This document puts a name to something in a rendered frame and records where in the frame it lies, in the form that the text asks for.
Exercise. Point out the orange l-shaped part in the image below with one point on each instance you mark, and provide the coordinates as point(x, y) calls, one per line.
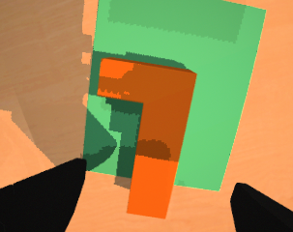
point(165, 94)

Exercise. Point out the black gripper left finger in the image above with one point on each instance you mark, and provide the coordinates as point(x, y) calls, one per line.
point(45, 202)

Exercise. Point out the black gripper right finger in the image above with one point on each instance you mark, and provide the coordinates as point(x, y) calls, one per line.
point(252, 211)

